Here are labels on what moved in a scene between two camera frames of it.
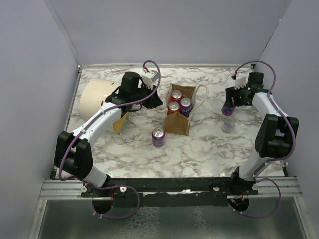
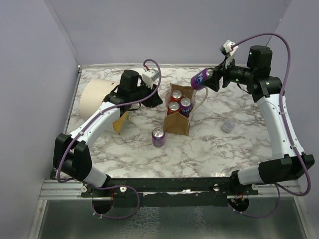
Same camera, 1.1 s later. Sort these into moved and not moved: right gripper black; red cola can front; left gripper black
Moved: right gripper black
Not moved: red cola can front; left gripper black
